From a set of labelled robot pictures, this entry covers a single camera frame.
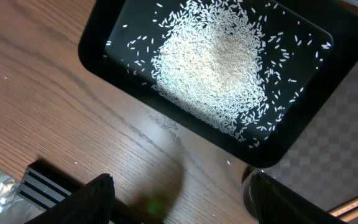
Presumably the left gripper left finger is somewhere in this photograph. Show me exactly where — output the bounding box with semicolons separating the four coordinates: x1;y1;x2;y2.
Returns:
26;174;115;224

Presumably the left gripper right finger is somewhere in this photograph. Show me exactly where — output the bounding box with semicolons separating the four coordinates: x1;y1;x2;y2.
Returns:
250;172;346;224

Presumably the wooden chopstick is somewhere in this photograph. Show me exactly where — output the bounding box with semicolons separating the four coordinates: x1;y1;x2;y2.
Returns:
340;208;358;222
329;197;358;219

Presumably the brown serving tray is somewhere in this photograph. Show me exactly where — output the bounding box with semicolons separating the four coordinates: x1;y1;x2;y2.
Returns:
241;59;358;223

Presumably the pile of rice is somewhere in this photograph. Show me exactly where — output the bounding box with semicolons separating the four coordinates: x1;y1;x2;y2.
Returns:
104;0;333;149

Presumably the black rectangular tray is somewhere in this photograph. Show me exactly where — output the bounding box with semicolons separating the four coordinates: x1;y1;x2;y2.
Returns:
78;0;358;168

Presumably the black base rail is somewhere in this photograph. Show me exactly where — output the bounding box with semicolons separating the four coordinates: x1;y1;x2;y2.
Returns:
18;159;137;223

